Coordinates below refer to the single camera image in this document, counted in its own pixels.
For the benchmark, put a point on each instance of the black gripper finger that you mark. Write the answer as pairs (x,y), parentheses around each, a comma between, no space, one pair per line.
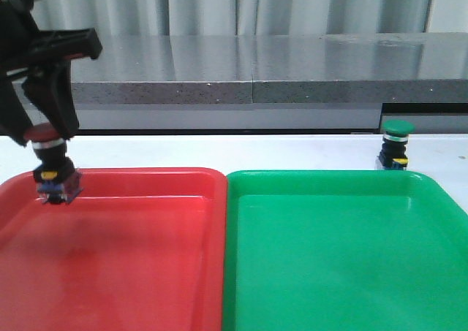
(14,119)
(49,90)

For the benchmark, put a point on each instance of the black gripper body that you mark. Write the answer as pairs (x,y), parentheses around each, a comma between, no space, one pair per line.
(24,45)

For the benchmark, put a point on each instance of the red mushroom push button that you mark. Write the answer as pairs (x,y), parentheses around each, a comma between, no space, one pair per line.
(57,180)

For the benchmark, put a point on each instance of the green mushroom push button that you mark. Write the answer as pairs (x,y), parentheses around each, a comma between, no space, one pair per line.
(395,137)

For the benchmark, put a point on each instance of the grey speckled stone counter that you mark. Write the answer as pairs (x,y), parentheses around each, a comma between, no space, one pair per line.
(333,83)

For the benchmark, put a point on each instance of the white pleated curtain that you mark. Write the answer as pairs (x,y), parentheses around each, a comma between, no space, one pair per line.
(234,17)

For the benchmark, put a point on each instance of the red plastic tray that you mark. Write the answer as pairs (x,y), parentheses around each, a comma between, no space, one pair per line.
(139,249)

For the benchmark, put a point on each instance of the green plastic tray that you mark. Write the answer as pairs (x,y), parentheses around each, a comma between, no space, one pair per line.
(343,250)

